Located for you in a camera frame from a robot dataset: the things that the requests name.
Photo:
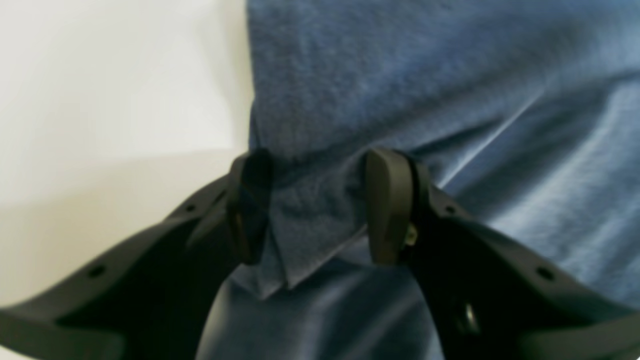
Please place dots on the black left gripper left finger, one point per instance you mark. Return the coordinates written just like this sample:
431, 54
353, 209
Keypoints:
150, 296

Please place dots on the dark blue t-shirt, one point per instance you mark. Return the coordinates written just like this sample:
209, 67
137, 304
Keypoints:
525, 111

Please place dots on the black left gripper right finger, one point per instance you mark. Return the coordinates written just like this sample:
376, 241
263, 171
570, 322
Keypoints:
490, 297

